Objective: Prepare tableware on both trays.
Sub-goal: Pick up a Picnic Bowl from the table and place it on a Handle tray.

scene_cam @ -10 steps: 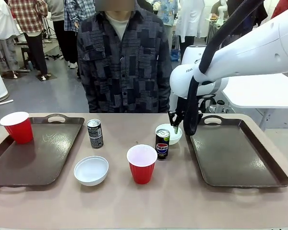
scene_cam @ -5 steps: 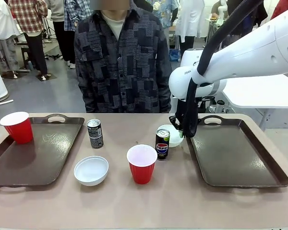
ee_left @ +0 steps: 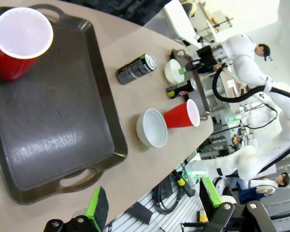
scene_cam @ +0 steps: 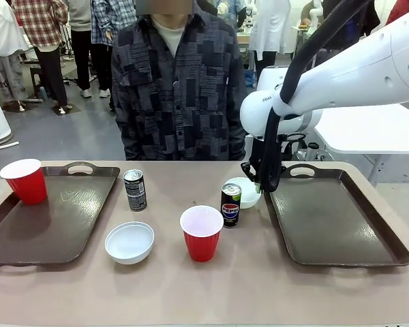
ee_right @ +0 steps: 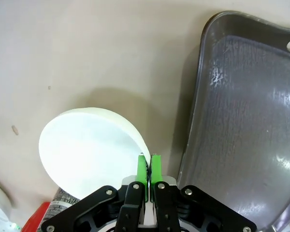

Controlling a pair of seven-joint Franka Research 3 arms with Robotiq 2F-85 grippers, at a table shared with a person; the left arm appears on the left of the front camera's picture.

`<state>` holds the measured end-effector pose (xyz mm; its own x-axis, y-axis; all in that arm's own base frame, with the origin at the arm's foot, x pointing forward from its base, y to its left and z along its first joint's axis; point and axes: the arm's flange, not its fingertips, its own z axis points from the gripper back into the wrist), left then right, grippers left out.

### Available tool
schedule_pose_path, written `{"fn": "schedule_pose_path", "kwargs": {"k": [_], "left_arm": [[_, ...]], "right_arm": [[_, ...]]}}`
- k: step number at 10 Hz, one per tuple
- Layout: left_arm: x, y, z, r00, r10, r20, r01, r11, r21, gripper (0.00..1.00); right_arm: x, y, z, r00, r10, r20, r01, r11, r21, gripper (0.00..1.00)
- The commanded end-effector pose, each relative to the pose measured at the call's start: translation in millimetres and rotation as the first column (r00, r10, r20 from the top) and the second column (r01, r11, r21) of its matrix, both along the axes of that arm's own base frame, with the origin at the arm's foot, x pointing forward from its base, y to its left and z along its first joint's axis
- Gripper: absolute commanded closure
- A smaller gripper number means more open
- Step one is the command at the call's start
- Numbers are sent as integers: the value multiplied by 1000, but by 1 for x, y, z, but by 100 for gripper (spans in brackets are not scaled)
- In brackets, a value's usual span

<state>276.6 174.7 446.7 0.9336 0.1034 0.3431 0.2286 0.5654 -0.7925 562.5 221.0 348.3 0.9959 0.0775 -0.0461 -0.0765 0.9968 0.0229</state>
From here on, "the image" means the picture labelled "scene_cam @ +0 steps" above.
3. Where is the white plastic bowl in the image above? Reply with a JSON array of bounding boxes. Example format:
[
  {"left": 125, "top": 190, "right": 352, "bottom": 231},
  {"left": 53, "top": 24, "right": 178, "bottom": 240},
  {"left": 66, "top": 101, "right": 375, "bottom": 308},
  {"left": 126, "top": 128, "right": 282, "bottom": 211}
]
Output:
[
  {"left": 104, "top": 221, "right": 155, "bottom": 266},
  {"left": 224, "top": 176, "right": 262, "bottom": 210}
]

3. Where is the person in patchwork shirt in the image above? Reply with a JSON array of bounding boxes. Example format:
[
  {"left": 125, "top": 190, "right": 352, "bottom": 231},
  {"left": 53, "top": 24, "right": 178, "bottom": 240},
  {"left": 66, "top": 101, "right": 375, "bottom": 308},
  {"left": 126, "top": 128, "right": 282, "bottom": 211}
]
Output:
[{"left": 110, "top": 4, "right": 249, "bottom": 161}]

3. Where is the person in red plaid shirt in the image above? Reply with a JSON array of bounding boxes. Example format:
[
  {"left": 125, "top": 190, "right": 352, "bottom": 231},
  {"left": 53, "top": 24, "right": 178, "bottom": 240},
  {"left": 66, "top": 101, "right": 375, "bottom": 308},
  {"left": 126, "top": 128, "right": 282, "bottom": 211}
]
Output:
[{"left": 11, "top": 0, "right": 74, "bottom": 114}]

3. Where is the white side table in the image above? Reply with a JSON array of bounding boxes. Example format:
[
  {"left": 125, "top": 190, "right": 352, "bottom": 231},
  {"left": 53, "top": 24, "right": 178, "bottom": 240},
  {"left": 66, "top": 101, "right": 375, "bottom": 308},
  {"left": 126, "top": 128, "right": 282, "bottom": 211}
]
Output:
[{"left": 312, "top": 102, "right": 409, "bottom": 187}]

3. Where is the black corrugated cable hose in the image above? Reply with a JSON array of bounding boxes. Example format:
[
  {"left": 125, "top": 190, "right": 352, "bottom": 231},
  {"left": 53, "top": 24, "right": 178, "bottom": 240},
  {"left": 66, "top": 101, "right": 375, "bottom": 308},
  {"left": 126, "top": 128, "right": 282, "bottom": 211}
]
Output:
[{"left": 260, "top": 0, "right": 374, "bottom": 193}]

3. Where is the black stool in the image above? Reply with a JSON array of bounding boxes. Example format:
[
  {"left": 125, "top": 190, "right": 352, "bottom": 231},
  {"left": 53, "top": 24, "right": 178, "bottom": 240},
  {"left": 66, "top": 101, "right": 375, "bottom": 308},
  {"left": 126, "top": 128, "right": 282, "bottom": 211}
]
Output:
[{"left": 29, "top": 65, "right": 47, "bottom": 101}]

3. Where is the person in red top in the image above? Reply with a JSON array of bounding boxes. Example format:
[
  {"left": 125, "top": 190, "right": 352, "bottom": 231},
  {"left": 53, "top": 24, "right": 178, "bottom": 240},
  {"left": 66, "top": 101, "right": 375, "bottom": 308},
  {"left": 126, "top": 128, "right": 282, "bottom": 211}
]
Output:
[{"left": 385, "top": 0, "right": 409, "bottom": 26}]

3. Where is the person in dark jacket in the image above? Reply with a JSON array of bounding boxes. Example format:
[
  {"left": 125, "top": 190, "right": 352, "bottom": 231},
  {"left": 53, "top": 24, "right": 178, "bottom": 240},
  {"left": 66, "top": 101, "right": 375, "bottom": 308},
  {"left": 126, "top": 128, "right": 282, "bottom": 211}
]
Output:
[{"left": 339, "top": 0, "right": 391, "bottom": 40}]

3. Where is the red plastic party cup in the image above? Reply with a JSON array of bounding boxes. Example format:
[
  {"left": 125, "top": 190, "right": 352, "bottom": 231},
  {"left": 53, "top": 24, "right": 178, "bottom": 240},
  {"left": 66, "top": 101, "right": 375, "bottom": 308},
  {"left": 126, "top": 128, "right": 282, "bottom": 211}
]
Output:
[
  {"left": 179, "top": 204, "right": 224, "bottom": 263},
  {"left": 0, "top": 158, "right": 48, "bottom": 206}
]

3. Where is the person in blue plaid shirt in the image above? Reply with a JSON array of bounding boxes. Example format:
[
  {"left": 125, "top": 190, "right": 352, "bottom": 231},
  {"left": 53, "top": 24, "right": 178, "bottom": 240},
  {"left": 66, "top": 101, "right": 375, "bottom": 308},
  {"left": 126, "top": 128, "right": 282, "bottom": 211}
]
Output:
[{"left": 90, "top": 0, "right": 138, "bottom": 99}]

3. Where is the person in white lab coat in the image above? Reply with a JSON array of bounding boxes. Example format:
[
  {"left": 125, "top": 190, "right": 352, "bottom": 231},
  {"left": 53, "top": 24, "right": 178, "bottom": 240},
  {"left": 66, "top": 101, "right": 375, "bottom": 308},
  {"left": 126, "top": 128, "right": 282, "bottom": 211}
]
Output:
[{"left": 247, "top": 0, "right": 297, "bottom": 80}]

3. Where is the black can with grey print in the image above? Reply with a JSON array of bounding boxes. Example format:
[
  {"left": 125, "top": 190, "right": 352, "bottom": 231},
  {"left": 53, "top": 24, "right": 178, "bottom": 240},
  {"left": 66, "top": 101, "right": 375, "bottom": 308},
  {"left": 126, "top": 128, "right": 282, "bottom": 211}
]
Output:
[{"left": 123, "top": 169, "right": 147, "bottom": 213}]

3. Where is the person in white top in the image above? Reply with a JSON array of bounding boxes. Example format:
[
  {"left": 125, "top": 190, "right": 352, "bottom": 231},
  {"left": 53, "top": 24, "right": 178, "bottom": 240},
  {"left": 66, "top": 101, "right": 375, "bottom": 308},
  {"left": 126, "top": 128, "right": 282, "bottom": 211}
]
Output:
[{"left": 0, "top": 0, "right": 29, "bottom": 112}]

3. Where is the person in grey top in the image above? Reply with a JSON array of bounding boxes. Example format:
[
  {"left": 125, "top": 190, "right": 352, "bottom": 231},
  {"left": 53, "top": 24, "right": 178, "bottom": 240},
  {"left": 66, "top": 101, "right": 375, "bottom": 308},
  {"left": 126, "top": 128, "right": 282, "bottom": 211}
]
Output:
[{"left": 65, "top": 0, "right": 95, "bottom": 99}]

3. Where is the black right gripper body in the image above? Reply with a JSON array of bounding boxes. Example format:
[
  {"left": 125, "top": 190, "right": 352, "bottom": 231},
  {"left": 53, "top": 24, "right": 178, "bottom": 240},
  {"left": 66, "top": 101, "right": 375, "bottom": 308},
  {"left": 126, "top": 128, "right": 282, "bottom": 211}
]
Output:
[{"left": 248, "top": 135, "right": 283, "bottom": 178}]

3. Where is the brown plastic serving tray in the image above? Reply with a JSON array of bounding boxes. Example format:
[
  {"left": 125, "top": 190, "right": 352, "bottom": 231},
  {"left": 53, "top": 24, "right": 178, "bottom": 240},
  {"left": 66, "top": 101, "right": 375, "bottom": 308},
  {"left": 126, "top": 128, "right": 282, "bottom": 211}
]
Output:
[
  {"left": 0, "top": 161, "right": 121, "bottom": 273},
  {"left": 264, "top": 163, "right": 409, "bottom": 275}
]

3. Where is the black Pepsi can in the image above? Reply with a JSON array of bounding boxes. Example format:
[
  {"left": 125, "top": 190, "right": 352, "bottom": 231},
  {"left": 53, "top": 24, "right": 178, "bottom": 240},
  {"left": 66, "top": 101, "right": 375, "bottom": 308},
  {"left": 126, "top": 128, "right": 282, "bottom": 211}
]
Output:
[{"left": 220, "top": 183, "right": 243, "bottom": 229}]

